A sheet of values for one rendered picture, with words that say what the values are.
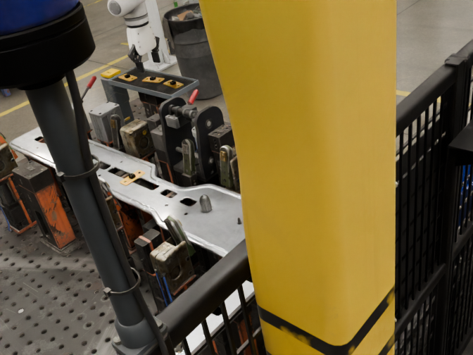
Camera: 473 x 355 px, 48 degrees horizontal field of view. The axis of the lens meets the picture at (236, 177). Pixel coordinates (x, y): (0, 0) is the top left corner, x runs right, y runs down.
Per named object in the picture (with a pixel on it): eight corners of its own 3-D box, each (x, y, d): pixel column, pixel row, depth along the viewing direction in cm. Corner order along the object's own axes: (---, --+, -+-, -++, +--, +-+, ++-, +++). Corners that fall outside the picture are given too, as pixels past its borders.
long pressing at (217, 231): (-2, 148, 209) (-3, 145, 209) (47, 123, 222) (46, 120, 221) (272, 282, 124) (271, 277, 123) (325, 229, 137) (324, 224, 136)
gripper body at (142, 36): (138, 15, 191) (146, 46, 197) (120, 25, 184) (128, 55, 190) (154, 16, 187) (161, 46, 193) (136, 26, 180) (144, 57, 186)
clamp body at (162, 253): (168, 345, 150) (136, 253, 132) (197, 318, 157) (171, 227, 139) (190, 360, 145) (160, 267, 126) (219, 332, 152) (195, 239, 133)
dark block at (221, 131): (229, 237, 186) (207, 133, 163) (242, 227, 190) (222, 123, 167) (240, 242, 183) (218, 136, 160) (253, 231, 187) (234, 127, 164)
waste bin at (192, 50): (167, 98, 475) (146, 18, 436) (207, 75, 506) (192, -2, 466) (205, 108, 444) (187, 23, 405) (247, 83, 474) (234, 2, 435)
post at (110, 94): (127, 169, 238) (98, 78, 214) (140, 161, 242) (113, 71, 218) (138, 173, 233) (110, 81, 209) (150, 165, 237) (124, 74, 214)
